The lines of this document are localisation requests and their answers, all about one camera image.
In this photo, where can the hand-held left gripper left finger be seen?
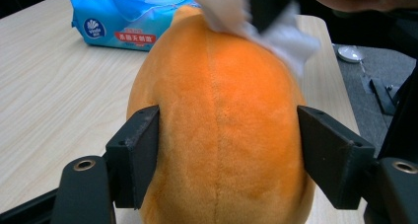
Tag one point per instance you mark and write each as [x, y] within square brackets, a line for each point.
[136, 151]

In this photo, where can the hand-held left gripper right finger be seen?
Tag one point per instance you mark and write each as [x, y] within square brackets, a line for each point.
[335, 158]

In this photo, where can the white wet wipe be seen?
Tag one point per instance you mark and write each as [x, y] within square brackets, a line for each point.
[223, 7]

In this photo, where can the blue wet wipe pack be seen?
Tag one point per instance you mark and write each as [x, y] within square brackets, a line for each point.
[131, 16]

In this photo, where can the orange plush toy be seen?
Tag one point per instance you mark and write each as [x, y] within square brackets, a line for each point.
[223, 118]

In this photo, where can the round silver floor fitting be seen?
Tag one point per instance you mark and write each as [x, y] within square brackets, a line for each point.
[350, 53]

